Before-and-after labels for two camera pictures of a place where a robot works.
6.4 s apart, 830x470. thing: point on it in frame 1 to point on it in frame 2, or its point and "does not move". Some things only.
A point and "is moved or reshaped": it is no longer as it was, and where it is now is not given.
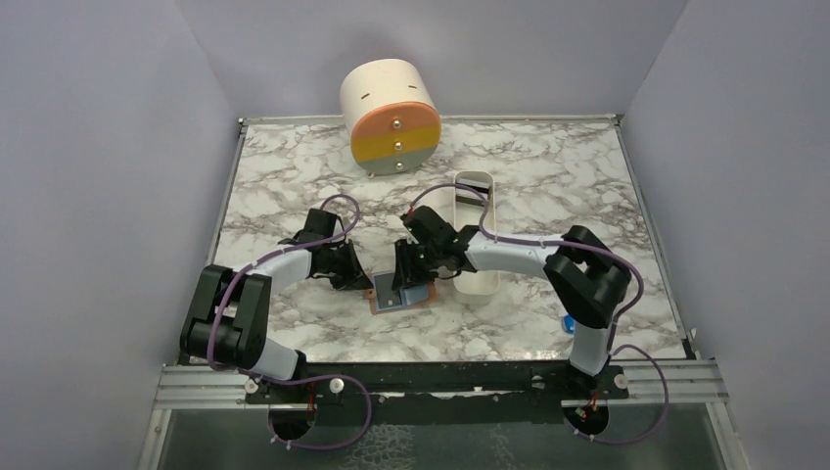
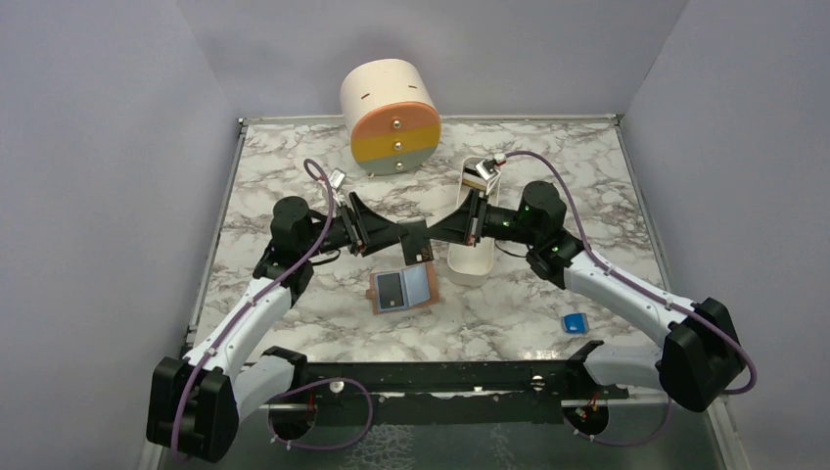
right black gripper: x=405 y=274 to x=466 y=224
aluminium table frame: x=439 y=293 does not move
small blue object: x=569 y=323 does not move
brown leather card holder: x=385 y=298 does not move
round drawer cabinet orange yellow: x=391 y=115 does not move
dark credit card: x=386 y=297 is moved or reshaped
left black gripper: x=355 y=277 to x=376 y=231
